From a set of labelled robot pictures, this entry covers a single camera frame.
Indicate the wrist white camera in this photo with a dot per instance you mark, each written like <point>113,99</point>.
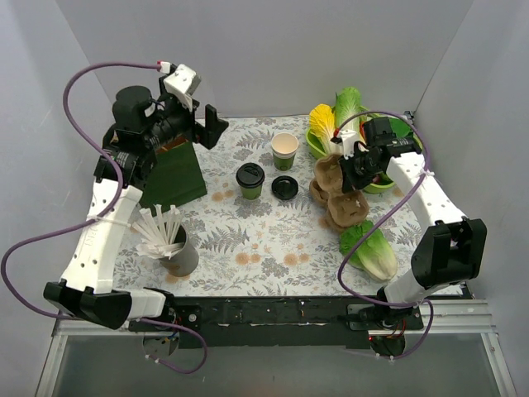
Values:
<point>180,81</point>
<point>343,142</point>

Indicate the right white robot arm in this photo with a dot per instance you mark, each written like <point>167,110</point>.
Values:
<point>452,245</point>

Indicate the green paper coffee cup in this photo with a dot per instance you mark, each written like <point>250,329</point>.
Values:
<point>251,194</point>

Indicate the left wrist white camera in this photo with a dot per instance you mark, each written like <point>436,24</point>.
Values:
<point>180,81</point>

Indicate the grey straw holder cup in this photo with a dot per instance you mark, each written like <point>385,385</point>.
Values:
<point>185,261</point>

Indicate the green plastic vegetable basket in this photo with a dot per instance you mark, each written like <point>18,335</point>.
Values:
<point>381,182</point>

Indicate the dark green leafy vegetable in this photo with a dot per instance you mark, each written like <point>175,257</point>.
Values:
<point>403,124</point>

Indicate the green lettuce on mat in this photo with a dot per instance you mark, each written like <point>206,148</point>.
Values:
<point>374,256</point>

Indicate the green brown paper bag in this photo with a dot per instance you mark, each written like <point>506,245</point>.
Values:
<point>176,179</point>

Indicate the floral patterned table mat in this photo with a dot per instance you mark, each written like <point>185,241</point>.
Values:
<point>254,247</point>

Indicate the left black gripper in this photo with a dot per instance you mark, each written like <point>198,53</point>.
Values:
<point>202,132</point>

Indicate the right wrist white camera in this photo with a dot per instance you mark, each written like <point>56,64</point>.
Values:
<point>343,142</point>

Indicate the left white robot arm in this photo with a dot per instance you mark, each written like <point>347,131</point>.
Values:
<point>141,126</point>

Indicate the tall green napa cabbage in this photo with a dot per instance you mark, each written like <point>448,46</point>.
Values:
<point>347,104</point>

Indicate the yellow cabbage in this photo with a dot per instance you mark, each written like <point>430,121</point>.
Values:
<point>322,126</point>

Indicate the brown pulp cup carrier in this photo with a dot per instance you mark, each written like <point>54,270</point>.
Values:
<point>347,209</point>

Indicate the aluminium frame rail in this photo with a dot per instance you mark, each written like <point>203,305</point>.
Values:
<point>464,316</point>

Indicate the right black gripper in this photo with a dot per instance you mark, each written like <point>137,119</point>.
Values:
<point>352,173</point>

